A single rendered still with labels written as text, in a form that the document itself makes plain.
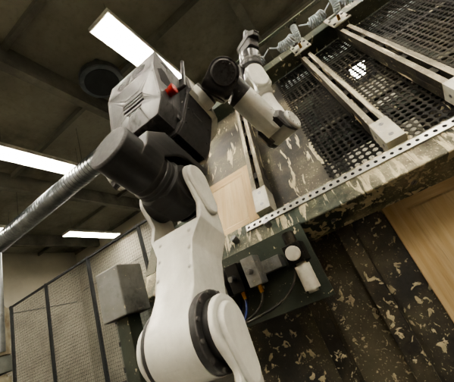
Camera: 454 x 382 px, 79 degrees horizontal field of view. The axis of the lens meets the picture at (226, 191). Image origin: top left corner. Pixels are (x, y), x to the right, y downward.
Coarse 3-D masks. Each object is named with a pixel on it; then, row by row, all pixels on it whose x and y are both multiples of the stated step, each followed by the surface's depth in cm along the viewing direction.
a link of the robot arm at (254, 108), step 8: (248, 96) 89; (256, 96) 91; (240, 104) 90; (248, 104) 90; (256, 104) 90; (264, 104) 91; (240, 112) 93; (248, 112) 91; (256, 112) 91; (264, 112) 91; (272, 112) 92; (280, 112) 94; (288, 112) 95; (248, 120) 94; (256, 120) 92; (264, 120) 92; (272, 120) 92; (280, 120) 91; (288, 120) 93; (296, 120) 97; (256, 128) 96; (264, 128) 93; (272, 128) 93; (296, 128) 95; (264, 136) 97
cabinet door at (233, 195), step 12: (240, 168) 139; (228, 180) 139; (240, 180) 133; (216, 192) 139; (228, 192) 133; (240, 192) 127; (228, 204) 127; (240, 204) 122; (252, 204) 116; (228, 216) 121; (240, 216) 117; (252, 216) 112; (228, 228) 116
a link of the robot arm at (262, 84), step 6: (252, 66) 104; (258, 66) 105; (246, 72) 105; (252, 72) 103; (258, 72) 104; (264, 72) 104; (252, 78) 103; (258, 78) 103; (264, 78) 103; (252, 84) 104; (258, 84) 102; (264, 84) 102; (270, 84) 103; (258, 90) 103; (264, 90) 103; (270, 90) 104
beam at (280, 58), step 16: (368, 0) 155; (384, 0) 155; (352, 16) 159; (320, 32) 164; (336, 32) 164; (320, 48) 169; (272, 64) 176; (288, 64) 175; (272, 80) 180; (224, 112) 192
